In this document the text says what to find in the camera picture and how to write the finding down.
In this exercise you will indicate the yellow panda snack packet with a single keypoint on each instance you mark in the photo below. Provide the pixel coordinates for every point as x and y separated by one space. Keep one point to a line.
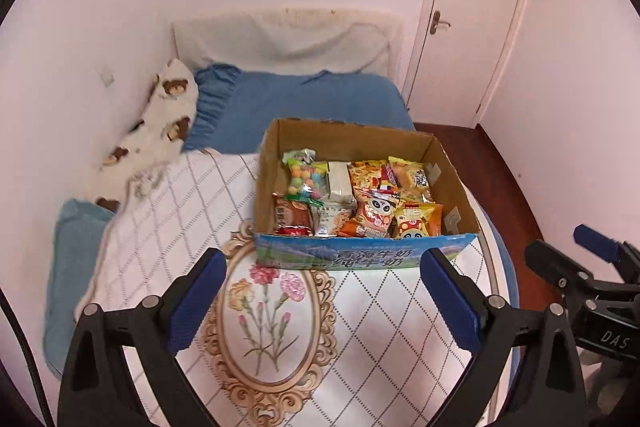
417 222

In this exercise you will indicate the red brown snack packet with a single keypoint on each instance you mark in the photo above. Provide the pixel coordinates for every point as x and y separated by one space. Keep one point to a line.
294 212

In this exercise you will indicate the blue ruffled pillow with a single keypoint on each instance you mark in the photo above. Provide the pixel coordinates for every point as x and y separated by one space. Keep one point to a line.
212 107

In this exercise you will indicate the blue blanket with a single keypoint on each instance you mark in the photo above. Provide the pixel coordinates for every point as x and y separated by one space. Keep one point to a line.
325 99

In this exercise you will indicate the red blue small packet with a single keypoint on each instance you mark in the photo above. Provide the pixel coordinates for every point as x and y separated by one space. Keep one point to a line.
390 182

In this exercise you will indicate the teddy bear print pillow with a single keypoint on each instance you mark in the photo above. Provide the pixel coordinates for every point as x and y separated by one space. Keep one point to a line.
160 127

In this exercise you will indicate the light blue pillow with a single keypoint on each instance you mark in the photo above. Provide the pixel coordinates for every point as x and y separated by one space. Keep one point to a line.
75 267

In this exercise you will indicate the white flower print quilt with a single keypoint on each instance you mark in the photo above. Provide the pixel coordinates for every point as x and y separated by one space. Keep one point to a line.
390 332

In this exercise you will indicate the cardboard box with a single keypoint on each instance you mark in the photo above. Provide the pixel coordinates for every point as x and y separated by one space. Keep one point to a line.
350 142

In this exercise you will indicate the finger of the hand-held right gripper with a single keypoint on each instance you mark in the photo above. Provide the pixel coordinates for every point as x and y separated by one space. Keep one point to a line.
597 239
555 264

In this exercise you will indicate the white door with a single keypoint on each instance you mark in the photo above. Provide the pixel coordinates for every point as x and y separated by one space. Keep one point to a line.
475 7

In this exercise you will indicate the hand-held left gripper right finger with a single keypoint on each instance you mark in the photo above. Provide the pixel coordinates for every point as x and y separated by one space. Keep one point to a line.
450 297

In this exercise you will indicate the flat red packet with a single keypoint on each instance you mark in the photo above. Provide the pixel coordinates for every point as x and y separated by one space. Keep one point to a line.
294 231

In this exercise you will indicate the colourful candy ball bag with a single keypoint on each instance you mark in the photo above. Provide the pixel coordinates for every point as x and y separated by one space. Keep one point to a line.
305 177

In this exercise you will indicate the yellow egg cracker packet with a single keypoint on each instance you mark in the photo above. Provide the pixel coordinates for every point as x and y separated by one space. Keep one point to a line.
412 177

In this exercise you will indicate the white green snack packet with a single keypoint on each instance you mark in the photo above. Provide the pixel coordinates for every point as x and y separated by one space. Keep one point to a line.
332 219

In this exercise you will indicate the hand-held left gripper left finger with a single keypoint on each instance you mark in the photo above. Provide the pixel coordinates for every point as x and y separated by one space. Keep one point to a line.
200 297

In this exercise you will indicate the orange yellow printed snack packet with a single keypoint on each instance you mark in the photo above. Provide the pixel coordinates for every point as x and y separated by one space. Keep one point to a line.
367 177

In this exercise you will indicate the white padded headboard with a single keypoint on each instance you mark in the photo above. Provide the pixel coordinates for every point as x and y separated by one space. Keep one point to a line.
290 39

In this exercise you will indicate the pink panda snack packet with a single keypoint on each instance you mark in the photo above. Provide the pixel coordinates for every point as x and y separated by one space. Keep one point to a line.
377 214

